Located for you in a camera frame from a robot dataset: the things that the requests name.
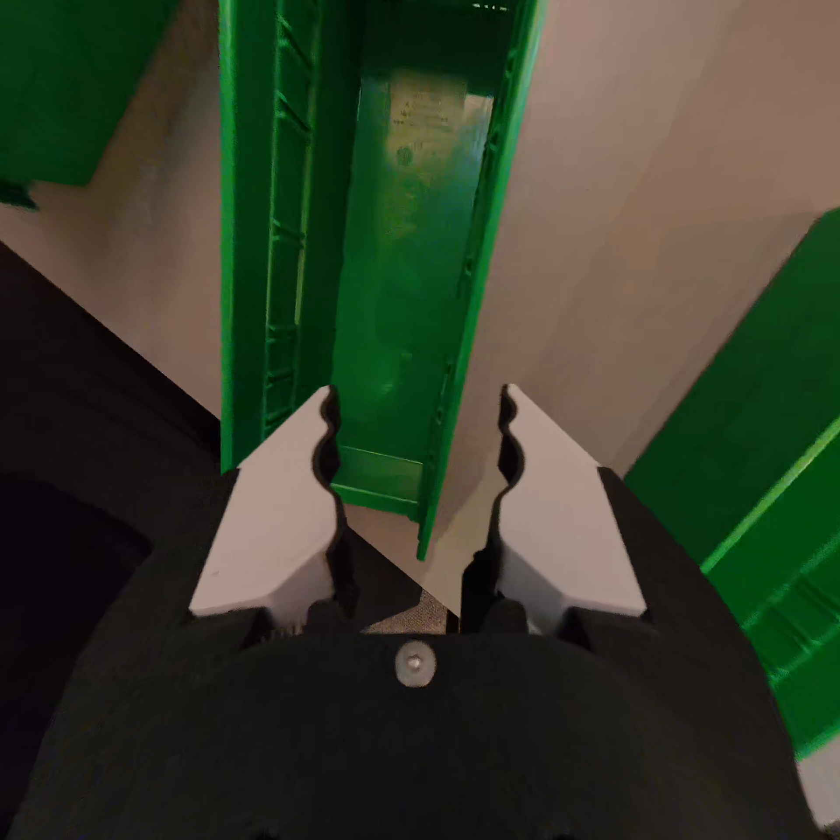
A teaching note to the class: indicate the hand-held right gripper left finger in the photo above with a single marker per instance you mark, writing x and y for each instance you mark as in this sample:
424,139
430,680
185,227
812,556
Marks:
269,531

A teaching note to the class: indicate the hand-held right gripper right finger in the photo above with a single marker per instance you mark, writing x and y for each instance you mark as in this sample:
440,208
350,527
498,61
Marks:
564,531

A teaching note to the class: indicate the green plastic bin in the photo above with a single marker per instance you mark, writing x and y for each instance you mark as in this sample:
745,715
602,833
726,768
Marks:
65,85
394,262
741,407

